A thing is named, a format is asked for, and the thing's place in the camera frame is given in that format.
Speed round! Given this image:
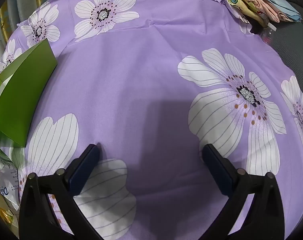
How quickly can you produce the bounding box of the green cardboard box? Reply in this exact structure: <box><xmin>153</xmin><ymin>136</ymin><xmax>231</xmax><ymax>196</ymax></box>
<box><xmin>0</xmin><ymin>39</ymin><xmax>58</xmax><ymax>147</ymax></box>

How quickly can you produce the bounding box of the purple floral tablecloth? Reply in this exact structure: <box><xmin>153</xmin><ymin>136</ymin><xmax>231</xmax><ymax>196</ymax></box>
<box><xmin>0</xmin><ymin>0</ymin><xmax>303</xmax><ymax>240</ymax></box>

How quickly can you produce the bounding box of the white blue snack packet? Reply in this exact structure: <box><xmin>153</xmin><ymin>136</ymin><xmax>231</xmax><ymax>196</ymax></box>
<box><xmin>0</xmin><ymin>152</ymin><xmax>20</xmax><ymax>210</ymax></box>

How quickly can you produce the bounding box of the yellow snack packet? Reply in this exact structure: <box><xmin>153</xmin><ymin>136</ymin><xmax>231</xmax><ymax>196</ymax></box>
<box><xmin>0</xmin><ymin>192</ymin><xmax>19</xmax><ymax>233</ymax></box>

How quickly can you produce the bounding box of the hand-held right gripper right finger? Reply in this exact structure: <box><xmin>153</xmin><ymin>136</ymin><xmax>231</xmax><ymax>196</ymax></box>
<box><xmin>202</xmin><ymin>144</ymin><xmax>285</xmax><ymax>240</ymax></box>

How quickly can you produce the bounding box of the grey and gold curtain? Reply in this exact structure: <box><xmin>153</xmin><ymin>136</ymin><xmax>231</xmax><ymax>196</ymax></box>
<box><xmin>0</xmin><ymin>0</ymin><xmax>74</xmax><ymax>63</ymax></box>

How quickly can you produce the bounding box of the grey sofa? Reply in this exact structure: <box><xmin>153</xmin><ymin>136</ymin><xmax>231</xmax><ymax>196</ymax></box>
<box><xmin>251</xmin><ymin>0</ymin><xmax>303</xmax><ymax>98</ymax></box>

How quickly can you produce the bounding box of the clear plastic bottle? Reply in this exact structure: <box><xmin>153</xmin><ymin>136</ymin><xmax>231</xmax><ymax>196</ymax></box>
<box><xmin>260</xmin><ymin>22</ymin><xmax>277</xmax><ymax>44</ymax></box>

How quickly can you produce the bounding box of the stack of folded cloths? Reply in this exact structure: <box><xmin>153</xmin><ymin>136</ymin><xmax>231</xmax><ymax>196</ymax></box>
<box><xmin>209</xmin><ymin>0</ymin><xmax>302</xmax><ymax>28</ymax></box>

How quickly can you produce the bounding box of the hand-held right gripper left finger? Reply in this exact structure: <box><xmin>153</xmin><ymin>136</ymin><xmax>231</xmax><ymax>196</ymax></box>
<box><xmin>18</xmin><ymin>144</ymin><xmax>103</xmax><ymax>240</ymax></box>

